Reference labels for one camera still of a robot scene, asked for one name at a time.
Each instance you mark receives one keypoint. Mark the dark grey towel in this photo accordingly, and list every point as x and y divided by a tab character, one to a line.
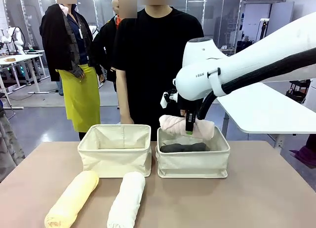
182	147

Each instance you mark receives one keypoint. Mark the white towel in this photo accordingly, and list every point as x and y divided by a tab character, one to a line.
126	201

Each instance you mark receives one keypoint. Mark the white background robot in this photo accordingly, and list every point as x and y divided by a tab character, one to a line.
14	39

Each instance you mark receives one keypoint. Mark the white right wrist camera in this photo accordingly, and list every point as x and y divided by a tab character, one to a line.
164	99

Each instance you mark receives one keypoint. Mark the grey door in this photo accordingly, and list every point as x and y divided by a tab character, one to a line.
281	18

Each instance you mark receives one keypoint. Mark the wooden shoe rack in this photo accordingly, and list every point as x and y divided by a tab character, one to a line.
228	50

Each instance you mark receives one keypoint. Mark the pink towel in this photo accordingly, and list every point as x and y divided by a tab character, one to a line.
172	125

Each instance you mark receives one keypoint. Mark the white machine column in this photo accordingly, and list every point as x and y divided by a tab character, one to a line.
311	94

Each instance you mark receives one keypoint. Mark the figure with yellow apron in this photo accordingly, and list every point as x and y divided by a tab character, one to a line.
71	40

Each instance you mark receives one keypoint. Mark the white side table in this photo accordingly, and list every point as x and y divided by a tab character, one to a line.
259	114

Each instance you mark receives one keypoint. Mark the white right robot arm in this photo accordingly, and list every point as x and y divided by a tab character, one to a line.
259	57

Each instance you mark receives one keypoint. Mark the person in black t-shirt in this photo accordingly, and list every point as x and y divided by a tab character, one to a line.
153	65

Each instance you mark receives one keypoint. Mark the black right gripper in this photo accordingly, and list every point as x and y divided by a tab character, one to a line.
188	105

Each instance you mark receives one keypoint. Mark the person's left hand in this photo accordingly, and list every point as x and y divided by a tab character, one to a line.
183	113

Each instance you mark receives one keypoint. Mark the cream fabric basket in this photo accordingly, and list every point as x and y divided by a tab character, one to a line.
118	161
192	163

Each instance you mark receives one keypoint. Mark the person's right hand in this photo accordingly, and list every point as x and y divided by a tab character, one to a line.
128	120

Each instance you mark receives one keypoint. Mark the grey patterned cloth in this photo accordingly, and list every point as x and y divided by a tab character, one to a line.
10	149

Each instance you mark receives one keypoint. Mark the black trolley cart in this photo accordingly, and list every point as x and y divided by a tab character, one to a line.
298	89

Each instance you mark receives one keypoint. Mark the person's right forearm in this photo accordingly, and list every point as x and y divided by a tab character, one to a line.
123	94

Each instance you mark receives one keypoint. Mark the figure with orange collar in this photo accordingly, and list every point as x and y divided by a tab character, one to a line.
105	48

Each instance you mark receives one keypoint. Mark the black tripod stand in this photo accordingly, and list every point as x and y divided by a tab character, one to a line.
263	30

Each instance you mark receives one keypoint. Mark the yellow towel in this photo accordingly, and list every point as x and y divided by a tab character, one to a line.
69	203

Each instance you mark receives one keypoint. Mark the black bags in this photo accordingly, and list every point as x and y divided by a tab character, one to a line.
244	45

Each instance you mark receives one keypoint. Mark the white background desk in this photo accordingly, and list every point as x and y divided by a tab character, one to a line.
19	57

